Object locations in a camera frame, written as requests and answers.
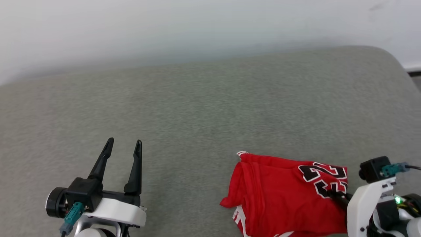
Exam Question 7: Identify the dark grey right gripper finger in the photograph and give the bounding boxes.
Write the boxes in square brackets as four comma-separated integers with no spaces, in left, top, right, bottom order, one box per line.
[324,189,353,208]

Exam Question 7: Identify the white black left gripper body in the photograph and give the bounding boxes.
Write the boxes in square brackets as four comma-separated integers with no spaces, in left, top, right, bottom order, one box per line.
[82,190,147,228]

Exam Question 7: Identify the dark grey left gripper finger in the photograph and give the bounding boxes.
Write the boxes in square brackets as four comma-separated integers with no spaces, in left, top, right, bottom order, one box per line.
[88,137,114,181]
[124,140,143,195]

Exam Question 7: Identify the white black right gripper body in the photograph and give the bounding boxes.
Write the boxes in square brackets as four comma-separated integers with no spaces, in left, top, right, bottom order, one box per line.
[346,177,421,237]

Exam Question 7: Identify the red basketball jersey white sleeves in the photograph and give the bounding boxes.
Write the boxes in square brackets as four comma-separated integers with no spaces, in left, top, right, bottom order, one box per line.
[219,151,350,237]

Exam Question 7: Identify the grey-green fabric sofa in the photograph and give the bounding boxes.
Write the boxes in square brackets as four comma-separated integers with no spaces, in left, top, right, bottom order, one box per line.
[0,45,421,237]

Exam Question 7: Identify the teal left camera connector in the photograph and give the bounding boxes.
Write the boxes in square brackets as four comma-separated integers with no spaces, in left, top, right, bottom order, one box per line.
[60,201,85,235]

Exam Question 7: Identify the teal camera connector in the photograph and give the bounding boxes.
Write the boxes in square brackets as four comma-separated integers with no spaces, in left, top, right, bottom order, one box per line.
[382,162,409,177]
[60,201,85,235]

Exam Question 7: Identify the teal right camera connector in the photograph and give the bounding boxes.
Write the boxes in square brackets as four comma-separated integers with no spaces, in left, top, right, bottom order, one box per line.
[382,162,409,177]

